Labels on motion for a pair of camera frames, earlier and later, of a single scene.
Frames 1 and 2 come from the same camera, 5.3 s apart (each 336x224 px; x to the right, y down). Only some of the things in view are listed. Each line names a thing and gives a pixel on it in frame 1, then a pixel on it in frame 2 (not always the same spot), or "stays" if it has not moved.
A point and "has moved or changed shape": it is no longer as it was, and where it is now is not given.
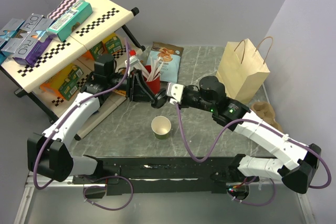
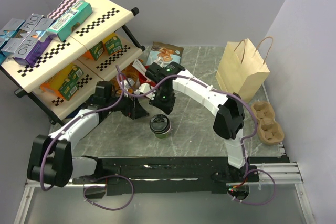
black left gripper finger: x=139 y=92 -> x=140 y=110
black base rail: x=147 y=175 stays
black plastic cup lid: x=160 y=102 has moved or changed shape
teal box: x=62 y=27 stays
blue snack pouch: x=168 y=67 stays
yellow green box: x=112 y=44 stays
